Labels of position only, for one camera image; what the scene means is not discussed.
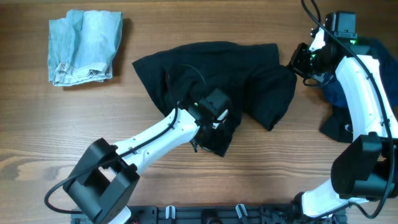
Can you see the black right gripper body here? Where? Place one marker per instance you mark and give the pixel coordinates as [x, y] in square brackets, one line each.
[306, 63]

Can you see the black shorts with snap button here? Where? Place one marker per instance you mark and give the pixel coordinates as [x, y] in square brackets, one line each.
[251, 75]

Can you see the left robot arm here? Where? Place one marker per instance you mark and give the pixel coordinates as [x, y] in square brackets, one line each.
[105, 176]

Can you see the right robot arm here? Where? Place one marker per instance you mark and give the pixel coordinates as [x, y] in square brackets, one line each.
[367, 169]

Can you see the black garment under blue one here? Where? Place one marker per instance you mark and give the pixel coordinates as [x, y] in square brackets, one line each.
[338, 125]

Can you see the blue crumpled garment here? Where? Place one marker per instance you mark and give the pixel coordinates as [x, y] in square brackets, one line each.
[333, 91]

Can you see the light blue folded denim shorts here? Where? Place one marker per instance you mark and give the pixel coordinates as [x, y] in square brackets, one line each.
[82, 46]

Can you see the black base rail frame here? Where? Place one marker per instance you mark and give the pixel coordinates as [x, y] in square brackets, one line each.
[264, 214]

